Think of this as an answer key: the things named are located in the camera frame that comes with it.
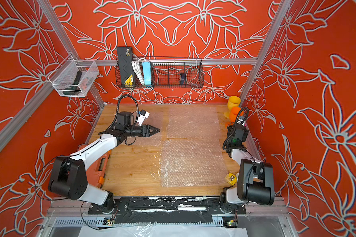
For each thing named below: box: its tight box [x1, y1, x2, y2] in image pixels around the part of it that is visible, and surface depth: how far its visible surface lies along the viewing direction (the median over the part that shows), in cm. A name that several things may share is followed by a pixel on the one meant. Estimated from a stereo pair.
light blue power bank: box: [142, 61, 152, 88], surface depth 92 cm
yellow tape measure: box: [224, 172, 237, 187], surface depth 81 cm
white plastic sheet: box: [77, 223, 249, 237], surface depth 69 cm
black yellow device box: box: [116, 46, 136, 89], surface depth 89 cm
